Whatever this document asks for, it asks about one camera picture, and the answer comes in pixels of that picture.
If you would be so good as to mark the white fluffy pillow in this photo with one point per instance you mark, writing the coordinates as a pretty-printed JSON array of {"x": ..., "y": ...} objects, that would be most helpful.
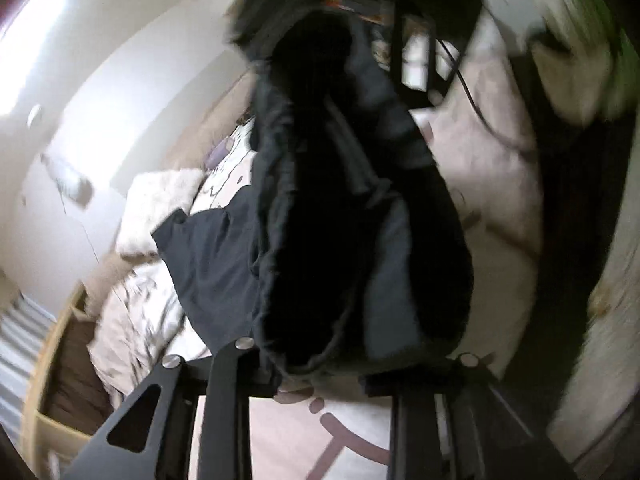
[{"x": 155, "y": 210}]

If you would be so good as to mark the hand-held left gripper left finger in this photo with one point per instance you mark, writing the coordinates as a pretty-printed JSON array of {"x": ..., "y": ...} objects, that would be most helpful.
[{"x": 235, "y": 365}]

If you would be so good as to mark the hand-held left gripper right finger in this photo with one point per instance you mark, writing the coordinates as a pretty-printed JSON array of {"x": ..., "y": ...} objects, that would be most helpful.
[{"x": 450, "y": 375}]

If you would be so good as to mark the white wall box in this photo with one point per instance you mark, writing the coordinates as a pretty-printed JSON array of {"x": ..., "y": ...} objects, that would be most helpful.
[{"x": 70, "y": 180}]

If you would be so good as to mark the black metal rack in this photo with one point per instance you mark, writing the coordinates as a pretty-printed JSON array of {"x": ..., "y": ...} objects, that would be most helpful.
[{"x": 430, "y": 20}]

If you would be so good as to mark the dark navy pants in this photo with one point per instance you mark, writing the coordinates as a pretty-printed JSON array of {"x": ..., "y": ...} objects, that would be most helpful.
[{"x": 320, "y": 220}]

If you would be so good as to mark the beige garment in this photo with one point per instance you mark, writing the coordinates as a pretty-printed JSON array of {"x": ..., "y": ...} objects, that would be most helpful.
[{"x": 135, "y": 320}]

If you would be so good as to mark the dark brown cloth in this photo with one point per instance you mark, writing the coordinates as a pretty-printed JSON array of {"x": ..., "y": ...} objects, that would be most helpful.
[{"x": 75, "y": 375}]

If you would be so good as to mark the grey striped curtain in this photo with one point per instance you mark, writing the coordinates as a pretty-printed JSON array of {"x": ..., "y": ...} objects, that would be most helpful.
[{"x": 22, "y": 340}]

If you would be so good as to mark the wooden bed frame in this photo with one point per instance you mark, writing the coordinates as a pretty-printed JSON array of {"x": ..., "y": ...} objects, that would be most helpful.
[{"x": 40, "y": 400}]

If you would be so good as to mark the printed bedsheet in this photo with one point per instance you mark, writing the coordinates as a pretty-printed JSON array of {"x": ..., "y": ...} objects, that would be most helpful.
[{"x": 490, "y": 210}]

